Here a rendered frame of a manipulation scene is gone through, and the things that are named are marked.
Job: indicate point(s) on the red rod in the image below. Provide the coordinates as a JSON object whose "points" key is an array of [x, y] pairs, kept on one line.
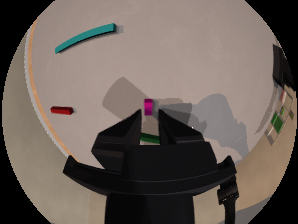
{"points": [[62, 110]]}

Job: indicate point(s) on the magenta rod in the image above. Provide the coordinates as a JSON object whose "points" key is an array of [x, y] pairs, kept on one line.
{"points": [[148, 107]]}

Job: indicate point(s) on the turquoise rod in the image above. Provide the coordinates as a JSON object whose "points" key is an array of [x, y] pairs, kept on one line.
{"points": [[86, 35]]}

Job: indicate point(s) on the green rod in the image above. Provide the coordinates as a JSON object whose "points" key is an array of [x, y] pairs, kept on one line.
{"points": [[149, 138]]}

